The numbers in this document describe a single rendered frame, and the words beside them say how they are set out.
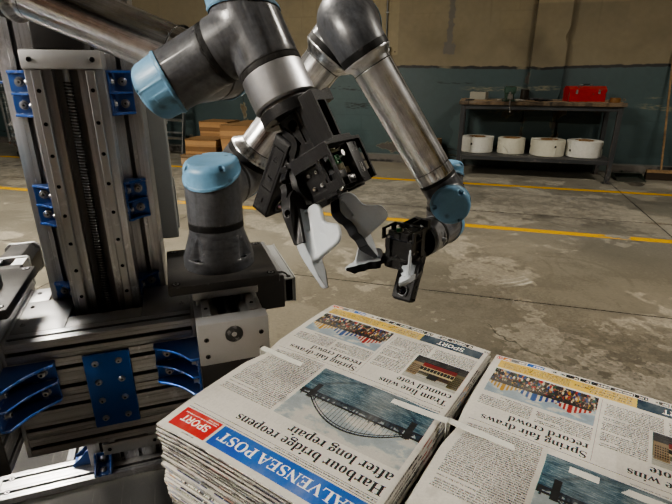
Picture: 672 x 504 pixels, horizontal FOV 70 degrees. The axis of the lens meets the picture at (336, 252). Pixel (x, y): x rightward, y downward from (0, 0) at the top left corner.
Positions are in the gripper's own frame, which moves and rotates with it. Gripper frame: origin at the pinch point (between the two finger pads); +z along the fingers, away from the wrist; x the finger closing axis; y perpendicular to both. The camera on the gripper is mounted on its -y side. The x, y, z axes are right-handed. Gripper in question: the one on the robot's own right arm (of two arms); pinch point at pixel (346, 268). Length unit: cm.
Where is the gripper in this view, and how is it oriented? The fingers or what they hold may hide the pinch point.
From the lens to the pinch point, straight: 57.9
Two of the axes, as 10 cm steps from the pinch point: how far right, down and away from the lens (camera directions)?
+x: 5.5, -2.9, 7.8
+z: 4.1, 9.1, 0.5
